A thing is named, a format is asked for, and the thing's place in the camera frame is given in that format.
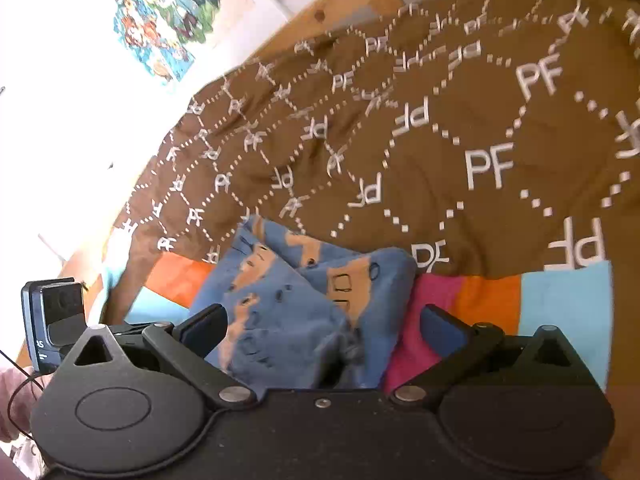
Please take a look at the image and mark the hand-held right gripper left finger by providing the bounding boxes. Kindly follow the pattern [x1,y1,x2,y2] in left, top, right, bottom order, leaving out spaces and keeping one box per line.
[57,304,257,409]

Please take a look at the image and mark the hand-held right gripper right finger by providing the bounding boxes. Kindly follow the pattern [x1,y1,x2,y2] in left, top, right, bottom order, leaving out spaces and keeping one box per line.
[389,304,583,407]

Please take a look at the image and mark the blue pants with orange print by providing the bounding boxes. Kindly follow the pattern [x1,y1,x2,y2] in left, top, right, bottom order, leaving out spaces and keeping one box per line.
[190,215,418,391]

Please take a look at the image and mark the person's left hand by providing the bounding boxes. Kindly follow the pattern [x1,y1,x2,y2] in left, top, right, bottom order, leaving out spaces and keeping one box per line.
[0,367,47,441]

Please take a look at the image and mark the colourful striped sheet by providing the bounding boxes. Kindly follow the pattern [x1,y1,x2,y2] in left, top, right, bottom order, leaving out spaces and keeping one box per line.
[95,252,614,392]

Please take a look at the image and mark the brown patterned blanket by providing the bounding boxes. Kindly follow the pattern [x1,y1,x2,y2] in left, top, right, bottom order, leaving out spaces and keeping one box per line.
[112,0,640,281]

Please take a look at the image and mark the black cable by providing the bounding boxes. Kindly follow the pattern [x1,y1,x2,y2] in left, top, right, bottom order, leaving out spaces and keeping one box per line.
[0,349,46,441]

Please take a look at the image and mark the blue wall poster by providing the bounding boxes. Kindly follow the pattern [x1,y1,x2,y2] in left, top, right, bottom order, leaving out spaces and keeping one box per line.
[114,0,197,84]

